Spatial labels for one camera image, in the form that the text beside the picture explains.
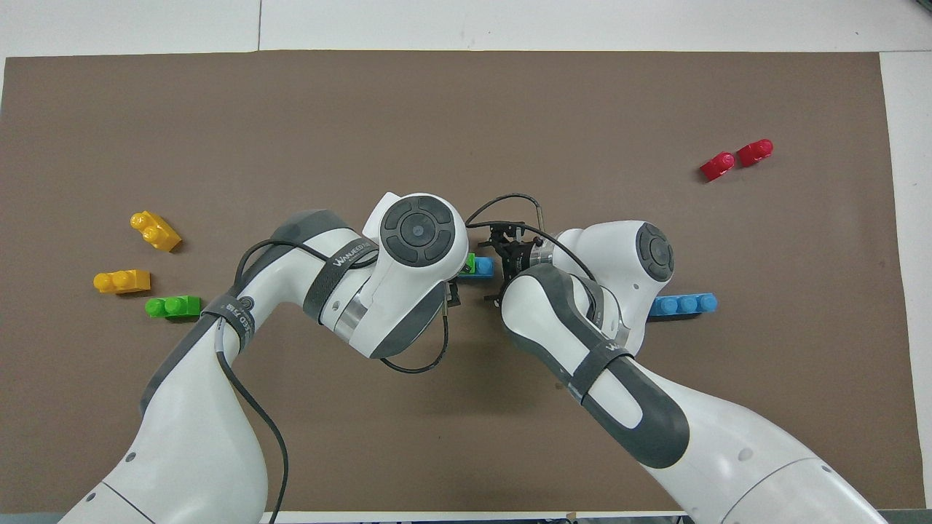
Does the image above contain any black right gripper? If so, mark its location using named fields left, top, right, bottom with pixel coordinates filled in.
left=479, top=223, right=545, bottom=283

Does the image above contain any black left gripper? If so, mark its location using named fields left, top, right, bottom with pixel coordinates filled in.
left=444, top=281, right=510, bottom=309

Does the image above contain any red one-stud toy block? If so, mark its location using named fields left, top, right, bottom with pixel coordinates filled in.
left=700, top=151, right=736, bottom=182
left=737, top=138, right=774, bottom=167

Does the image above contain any yellow two-stud toy block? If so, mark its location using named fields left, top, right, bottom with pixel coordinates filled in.
left=93, top=269, right=151, bottom=294
left=130, top=211, right=182, bottom=253

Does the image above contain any brown table mat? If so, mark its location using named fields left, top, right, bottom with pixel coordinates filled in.
left=0, top=49, right=905, bottom=512

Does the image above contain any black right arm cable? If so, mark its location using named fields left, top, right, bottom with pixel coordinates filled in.
left=466, top=194, right=583, bottom=281

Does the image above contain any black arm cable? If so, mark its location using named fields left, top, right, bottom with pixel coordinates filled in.
left=213, top=239, right=449, bottom=524
left=466, top=194, right=583, bottom=281

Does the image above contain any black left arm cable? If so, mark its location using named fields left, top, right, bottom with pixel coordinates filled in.
left=213, top=239, right=449, bottom=524

